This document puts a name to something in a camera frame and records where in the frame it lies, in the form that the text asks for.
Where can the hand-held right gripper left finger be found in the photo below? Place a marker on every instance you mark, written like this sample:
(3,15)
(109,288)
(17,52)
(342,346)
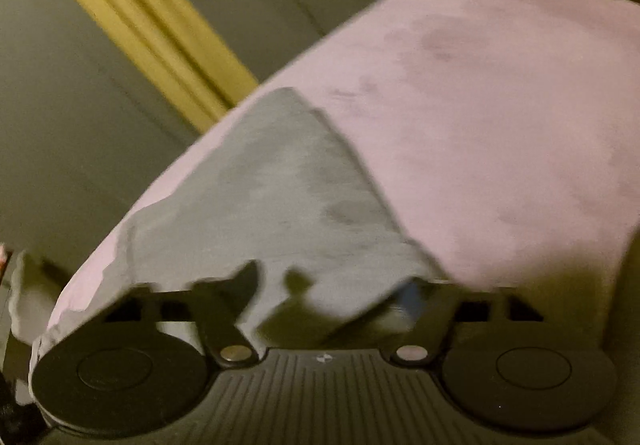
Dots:
(245,282)

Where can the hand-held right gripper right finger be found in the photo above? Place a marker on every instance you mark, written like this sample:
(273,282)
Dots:
(410,299)

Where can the grey sweatpants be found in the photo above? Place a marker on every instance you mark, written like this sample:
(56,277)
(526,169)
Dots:
(280,195)

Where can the purple bed blanket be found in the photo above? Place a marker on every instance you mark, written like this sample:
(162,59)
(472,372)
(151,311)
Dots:
(500,125)

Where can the yellow curtain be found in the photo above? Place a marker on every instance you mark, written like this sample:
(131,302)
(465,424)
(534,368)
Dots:
(150,35)

